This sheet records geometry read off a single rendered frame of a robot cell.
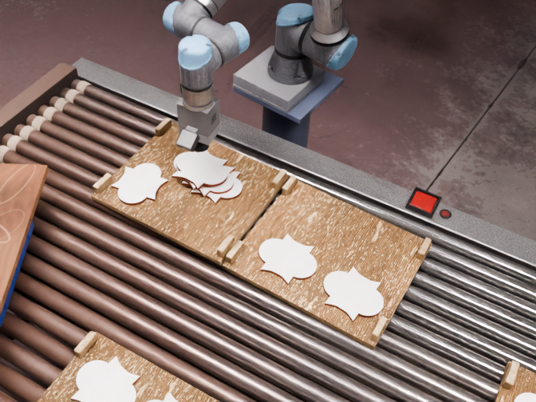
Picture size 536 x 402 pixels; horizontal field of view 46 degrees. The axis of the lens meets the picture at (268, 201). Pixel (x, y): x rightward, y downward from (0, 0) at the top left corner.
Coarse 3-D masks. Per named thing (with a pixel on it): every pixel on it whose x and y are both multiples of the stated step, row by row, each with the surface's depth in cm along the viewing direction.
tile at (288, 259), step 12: (276, 240) 157; (288, 240) 157; (264, 252) 155; (276, 252) 155; (288, 252) 155; (300, 252) 155; (264, 264) 152; (276, 264) 152; (288, 264) 152; (300, 264) 153; (312, 264) 153; (288, 276) 150; (300, 276) 150
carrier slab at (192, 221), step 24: (168, 144) 180; (216, 144) 181; (120, 168) 173; (168, 168) 173; (240, 168) 175; (264, 168) 175; (168, 192) 168; (264, 192) 169; (144, 216) 162; (168, 216) 162; (192, 216) 162; (216, 216) 163; (240, 216) 163; (192, 240) 157; (216, 240) 158
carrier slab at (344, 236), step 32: (320, 192) 170; (256, 224) 162; (288, 224) 162; (320, 224) 162; (352, 224) 163; (384, 224) 163; (256, 256) 155; (320, 256) 156; (352, 256) 156; (384, 256) 156; (288, 288) 149; (320, 288) 149; (384, 288) 150; (320, 320) 145
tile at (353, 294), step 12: (336, 276) 151; (348, 276) 151; (360, 276) 151; (324, 288) 149; (336, 288) 148; (348, 288) 149; (360, 288) 149; (372, 288) 149; (336, 300) 146; (348, 300) 146; (360, 300) 146; (372, 300) 147; (348, 312) 144; (360, 312) 144; (372, 312) 144
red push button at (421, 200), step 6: (420, 192) 172; (414, 198) 171; (420, 198) 171; (426, 198) 171; (432, 198) 171; (414, 204) 169; (420, 204) 169; (426, 204) 169; (432, 204) 170; (426, 210) 168
